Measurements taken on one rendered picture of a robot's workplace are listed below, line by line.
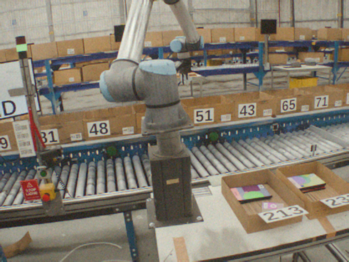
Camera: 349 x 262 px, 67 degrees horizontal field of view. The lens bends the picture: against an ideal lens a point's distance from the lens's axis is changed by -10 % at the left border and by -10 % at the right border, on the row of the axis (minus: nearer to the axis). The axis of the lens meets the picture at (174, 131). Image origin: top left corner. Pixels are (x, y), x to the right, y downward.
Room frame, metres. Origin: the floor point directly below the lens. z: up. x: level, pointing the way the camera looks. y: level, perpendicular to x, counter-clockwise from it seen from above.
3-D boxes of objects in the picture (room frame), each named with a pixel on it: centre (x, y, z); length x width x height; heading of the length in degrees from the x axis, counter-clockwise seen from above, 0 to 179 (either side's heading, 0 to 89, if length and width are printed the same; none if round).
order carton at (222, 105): (2.33, -0.27, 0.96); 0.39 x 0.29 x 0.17; 102
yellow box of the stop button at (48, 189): (1.32, 0.67, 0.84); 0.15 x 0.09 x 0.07; 102
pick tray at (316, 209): (1.25, -0.72, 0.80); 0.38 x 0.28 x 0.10; 7
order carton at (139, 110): (2.25, 0.12, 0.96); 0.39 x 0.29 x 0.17; 102
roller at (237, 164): (1.89, -0.38, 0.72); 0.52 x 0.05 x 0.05; 12
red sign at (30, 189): (1.33, 0.78, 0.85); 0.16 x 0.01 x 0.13; 102
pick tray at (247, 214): (1.21, -0.40, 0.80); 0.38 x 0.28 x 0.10; 8
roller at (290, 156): (1.97, -0.77, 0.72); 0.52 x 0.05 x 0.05; 12
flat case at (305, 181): (1.33, -0.70, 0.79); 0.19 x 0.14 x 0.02; 97
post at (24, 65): (1.37, 0.72, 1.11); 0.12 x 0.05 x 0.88; 102
